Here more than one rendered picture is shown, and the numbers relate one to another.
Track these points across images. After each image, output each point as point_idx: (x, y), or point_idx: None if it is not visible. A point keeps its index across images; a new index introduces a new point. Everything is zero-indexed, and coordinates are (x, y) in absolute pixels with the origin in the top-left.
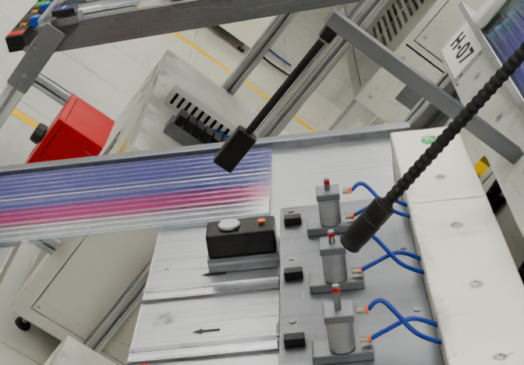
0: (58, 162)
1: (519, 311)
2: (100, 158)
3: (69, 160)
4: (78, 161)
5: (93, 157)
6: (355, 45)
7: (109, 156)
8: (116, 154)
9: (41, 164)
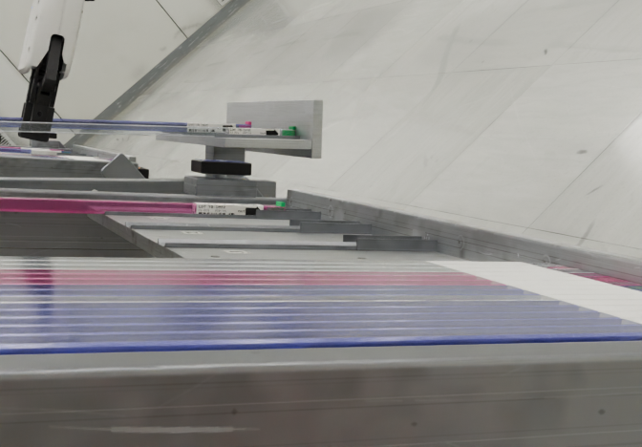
0: (398, 351)
1: None
2: (202, 354)
3: (358, 355)
4: (307, 351)
5: (250, 359)
6: None
7: (160, 358)
8: (131, 365)
9: (468, 348)
